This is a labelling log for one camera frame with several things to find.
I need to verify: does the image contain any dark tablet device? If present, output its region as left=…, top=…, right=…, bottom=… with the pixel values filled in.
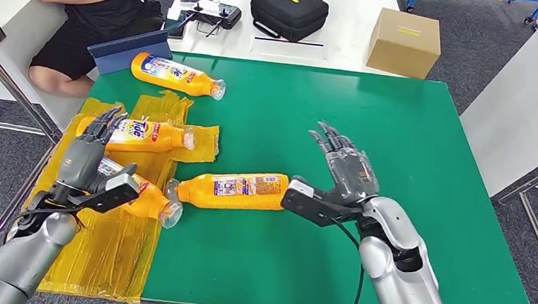
left=162, top=7, right=190, bottom=41

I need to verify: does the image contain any blue tablet case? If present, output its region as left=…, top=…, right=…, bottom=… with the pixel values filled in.
left=84, top=22, right=170, bottom=82

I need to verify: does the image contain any black carrying case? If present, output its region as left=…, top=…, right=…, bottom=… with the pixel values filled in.
left=247, top=0, right=331, bottom=46

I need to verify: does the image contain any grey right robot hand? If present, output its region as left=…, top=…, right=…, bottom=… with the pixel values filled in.
left=288, top=119, right=386, bottom=209

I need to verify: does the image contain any black remote controller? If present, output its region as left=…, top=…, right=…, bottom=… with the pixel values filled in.
left=176, top=0, right=244, bottom=41

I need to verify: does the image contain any grey metal table rail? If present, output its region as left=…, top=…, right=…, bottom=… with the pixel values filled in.
left=0, top=139, right=56, bottom=282

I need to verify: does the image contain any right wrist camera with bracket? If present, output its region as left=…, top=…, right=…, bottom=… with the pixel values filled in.
left=279, top=176, right=368, bottom=232

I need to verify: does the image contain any brown cardboard box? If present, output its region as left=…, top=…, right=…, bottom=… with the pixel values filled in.
left=365, top=6, right=445, bottom=82

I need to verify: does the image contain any green table mat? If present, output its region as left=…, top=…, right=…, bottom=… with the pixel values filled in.
left=66, top=43, right=538, bottom=304

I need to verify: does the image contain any person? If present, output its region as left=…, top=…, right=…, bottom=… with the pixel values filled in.
left=3, top=0, right=166, bottom=106

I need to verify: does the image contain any white and grey desk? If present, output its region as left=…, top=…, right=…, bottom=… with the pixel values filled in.
left=0, top=0, right=101, bottom=135

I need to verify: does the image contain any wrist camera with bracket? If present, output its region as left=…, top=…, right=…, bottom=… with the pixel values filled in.
left=26, top=163, right=142, bottom=220
left=279, top=176, right=368, bottom=232

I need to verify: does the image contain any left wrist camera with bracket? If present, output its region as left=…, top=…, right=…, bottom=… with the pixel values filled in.
left=26, top=163, right=142, bottom=220

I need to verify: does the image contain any orange plastic bottle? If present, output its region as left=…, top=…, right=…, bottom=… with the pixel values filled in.
left=92, top=156, right=188, bottom=231
left=163, top=162, right=291, bottom=218
left=74, top=112, right=197, bottom=159
left=128, top=50, right=229, bottom=102

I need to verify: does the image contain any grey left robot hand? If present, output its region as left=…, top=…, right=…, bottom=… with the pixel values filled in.
left=54, top=100, right=145, bottom=198

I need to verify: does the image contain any yellow taped cardboard sheet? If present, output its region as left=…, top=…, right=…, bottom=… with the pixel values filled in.
left=13, top=77, right=225, bottom=304

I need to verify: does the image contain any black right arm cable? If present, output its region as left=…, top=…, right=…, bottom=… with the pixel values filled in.
left=321, top=215, right=371, bottom=304

